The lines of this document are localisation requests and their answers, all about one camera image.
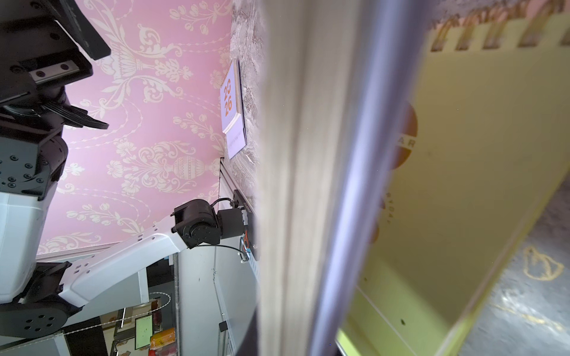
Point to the purple calendar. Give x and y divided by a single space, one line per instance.
232 117
338 79

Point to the green calendar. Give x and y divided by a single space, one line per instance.
485 147

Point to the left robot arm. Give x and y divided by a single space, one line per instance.
45 46

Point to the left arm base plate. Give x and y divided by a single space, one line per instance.
249 238

